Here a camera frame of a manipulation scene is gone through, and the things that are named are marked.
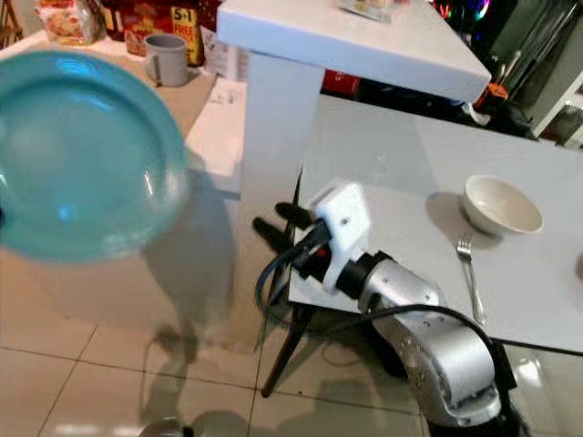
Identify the silver metal fork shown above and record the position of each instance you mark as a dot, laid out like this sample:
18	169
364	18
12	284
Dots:
472	282

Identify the wooden rack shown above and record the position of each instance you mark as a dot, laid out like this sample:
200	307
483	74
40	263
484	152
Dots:
9	23

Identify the black computer with coloured lights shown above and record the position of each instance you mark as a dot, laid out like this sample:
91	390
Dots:
474	23

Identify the grey robot foot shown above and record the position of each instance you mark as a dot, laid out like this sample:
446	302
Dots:
166	428

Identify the white low counter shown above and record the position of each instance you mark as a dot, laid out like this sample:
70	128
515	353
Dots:
219	137

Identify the white printed food bag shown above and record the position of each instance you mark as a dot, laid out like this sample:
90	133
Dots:
219	50

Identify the tall white desk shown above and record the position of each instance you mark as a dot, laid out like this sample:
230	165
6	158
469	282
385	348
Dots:
328	41

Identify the teal round plate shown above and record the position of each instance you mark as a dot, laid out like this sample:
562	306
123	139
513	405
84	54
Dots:
82	155

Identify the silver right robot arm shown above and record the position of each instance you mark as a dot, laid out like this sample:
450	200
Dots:
446	346

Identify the small red box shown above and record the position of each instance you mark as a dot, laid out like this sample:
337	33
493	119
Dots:
339	84

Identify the printed paper sheet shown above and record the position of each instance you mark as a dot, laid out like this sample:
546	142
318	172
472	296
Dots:
364	7

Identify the white ceramic bowl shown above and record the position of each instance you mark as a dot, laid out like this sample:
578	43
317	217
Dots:
501	208

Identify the grey mug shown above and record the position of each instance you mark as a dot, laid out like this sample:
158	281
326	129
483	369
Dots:
166	62

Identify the red yellow food pack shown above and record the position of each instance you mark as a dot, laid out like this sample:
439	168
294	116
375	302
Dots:
173	18

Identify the clear noodle packet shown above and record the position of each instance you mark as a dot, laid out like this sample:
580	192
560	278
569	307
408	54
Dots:
68	20

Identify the black metal table frame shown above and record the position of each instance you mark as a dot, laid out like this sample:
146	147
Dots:
281	355

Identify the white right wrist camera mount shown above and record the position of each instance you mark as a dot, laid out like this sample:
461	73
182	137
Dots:
344	218

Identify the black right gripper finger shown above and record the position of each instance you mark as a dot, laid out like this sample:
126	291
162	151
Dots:
278	241
296	215

